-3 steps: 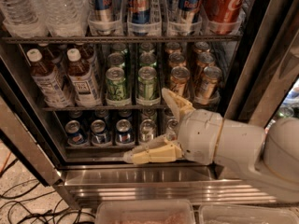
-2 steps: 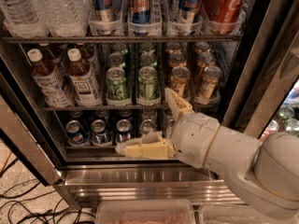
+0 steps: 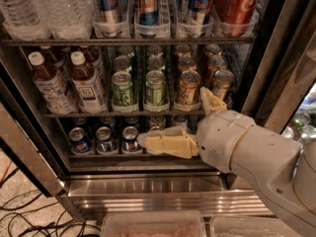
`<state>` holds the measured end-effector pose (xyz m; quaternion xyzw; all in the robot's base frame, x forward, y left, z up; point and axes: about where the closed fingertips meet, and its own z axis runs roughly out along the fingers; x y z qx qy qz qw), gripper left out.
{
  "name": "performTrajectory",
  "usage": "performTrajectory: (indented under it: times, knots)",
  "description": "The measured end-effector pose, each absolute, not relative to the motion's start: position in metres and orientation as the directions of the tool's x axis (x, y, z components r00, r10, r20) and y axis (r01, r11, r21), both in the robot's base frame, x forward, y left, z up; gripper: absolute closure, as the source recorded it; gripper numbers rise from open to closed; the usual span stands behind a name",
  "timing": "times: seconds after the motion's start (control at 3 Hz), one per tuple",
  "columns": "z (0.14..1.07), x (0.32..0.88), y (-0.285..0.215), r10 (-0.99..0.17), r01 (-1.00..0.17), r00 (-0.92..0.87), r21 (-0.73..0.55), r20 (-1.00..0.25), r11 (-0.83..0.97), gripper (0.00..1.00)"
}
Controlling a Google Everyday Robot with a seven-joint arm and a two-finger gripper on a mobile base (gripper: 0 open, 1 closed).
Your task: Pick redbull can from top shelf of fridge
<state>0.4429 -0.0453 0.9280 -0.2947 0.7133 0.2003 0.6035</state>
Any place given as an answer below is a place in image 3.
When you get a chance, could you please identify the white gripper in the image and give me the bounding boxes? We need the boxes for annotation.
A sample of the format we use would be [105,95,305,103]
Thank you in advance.
[137,87,255,173]

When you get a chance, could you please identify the red bull can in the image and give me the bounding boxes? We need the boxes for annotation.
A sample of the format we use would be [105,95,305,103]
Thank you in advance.
[134,0,161,39]
[93,0,128,38]
[177,0,212,38]

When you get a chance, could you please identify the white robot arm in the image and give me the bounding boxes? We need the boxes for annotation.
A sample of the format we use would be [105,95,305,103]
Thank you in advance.
[137,87,316,237]

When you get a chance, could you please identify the front left gold can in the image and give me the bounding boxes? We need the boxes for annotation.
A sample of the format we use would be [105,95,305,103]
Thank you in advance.
[176,70,200,108]

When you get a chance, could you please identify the gold can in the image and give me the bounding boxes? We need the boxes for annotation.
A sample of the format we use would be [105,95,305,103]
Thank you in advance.
[176,70,200,108]
[211,70,234,101]

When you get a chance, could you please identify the front right gold can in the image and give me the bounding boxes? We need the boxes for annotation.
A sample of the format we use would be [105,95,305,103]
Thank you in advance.
[211,70,234,101]

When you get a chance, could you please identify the front right green can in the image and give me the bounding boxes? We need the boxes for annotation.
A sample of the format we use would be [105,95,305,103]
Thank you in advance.
[144,70,168,112]

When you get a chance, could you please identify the green can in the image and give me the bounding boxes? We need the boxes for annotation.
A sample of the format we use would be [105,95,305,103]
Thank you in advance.
[112,71,135,113]
[144,70,168,112]

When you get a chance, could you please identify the right blue pepsi can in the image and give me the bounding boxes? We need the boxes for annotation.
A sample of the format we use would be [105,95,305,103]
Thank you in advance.
[122,126,141,154]

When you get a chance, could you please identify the blue pepsi can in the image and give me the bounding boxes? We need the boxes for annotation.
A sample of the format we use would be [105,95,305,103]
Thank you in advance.
[68,127,93,155]
[122,126,141,154]
[96,126,117,155]

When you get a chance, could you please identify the front left green can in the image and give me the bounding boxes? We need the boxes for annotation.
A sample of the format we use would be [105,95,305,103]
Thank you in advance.
[112,71,135,113]

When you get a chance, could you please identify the right glass fridge door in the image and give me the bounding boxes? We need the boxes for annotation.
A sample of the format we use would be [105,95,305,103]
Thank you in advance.
[241,0,316,143]

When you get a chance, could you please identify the middle blue pepsi can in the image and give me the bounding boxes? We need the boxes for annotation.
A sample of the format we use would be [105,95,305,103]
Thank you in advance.
[96,126,117,155]

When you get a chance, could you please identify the stainless steel fridge cabinet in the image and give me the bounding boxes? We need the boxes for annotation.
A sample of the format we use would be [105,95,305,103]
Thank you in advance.
[1,0,269,221]

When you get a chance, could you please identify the left blue pepsi can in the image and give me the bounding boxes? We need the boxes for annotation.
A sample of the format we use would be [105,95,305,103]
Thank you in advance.
[68,127,93,155]

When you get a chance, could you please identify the red coca cola can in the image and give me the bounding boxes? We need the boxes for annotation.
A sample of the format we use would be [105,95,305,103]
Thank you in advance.
[214,0,258,37]

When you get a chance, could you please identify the left open fridge door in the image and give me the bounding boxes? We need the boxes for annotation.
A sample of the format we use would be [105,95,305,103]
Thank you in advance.
[0,81,65,197]

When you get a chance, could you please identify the right clear plastic bin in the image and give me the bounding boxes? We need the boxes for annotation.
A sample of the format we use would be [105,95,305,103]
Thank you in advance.
[209,216,301,237]

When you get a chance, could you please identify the clear plastic bin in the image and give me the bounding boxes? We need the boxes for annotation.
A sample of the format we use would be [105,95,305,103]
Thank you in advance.
[100,210,206,237]
[209,216,301,237]

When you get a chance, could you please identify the front right tea bottle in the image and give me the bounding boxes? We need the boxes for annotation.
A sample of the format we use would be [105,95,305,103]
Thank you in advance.
[71,51,106,114]

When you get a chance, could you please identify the tea bottle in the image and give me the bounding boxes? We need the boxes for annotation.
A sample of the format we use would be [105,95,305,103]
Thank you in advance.
[71,51,106,114]
[28,51,77,115]

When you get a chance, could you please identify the left clear plastic bin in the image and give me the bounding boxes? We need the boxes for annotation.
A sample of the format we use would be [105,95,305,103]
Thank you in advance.
[100,210,206,237]

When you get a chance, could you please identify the front left tea bottle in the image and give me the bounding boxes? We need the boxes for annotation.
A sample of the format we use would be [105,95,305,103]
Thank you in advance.
[28,51,77,115]

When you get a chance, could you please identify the right clear water bottle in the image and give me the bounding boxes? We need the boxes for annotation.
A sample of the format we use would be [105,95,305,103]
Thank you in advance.
[43,0,92,40]

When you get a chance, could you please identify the clear water bottle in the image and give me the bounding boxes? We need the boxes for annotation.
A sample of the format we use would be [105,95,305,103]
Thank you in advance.
[43,0,92,40]
[0,0,50,40]

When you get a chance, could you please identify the left clear water bottle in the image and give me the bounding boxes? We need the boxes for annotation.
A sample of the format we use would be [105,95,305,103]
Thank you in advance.
[0,0,50,40]

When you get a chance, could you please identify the top wire shelf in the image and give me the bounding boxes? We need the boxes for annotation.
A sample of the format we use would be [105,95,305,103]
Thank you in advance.
[1,37,255,46]

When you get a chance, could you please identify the wire shelf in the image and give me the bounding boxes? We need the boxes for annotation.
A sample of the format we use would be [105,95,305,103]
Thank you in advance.
[1,37,255,46]
[45,110,204,118]

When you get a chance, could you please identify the middle wire shelf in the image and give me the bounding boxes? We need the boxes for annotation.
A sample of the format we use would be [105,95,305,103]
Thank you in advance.
[45,110,204,118]

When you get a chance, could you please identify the black floor cables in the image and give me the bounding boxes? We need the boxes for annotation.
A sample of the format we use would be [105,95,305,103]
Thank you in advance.
[0,166,102,237]

